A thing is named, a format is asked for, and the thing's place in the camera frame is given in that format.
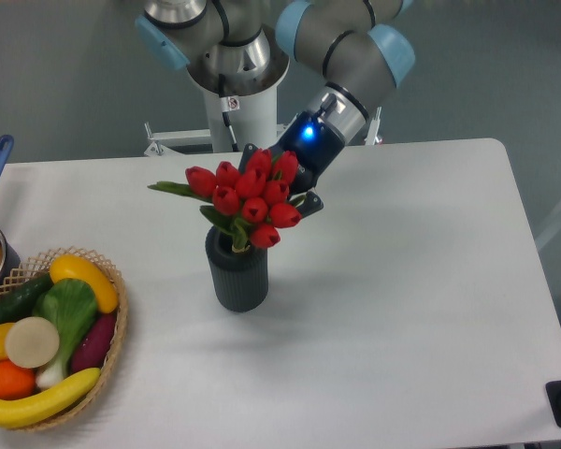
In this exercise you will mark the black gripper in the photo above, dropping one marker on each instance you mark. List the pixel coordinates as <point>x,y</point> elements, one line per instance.
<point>315,145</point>

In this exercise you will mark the red tulip bouquet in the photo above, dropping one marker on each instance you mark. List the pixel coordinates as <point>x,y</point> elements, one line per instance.
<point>250,206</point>

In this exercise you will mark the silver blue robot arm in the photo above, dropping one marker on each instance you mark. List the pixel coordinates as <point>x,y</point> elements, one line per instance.
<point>237,61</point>

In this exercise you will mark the dark grey ribbed vase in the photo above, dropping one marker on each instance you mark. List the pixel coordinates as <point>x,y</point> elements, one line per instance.
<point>240,280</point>

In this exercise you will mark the green bok choy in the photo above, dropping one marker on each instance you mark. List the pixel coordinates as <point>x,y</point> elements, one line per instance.
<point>70,305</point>

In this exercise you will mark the woven wicker basket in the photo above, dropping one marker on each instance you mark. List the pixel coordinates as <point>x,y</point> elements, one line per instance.
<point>40,264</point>

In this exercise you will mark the purple sweet potato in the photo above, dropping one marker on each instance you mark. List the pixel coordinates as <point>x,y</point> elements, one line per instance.
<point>93,349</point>

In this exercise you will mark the green cucumber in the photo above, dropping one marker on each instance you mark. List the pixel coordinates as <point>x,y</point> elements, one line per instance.
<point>20,302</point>

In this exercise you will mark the beige round disc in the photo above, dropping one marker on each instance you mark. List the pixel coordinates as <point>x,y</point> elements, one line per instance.
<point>32,342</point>

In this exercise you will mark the orange fruit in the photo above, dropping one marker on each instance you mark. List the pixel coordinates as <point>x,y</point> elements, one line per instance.
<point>16,382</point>

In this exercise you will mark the yellow banana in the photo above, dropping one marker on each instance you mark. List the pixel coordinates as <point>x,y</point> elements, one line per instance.
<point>29,411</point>

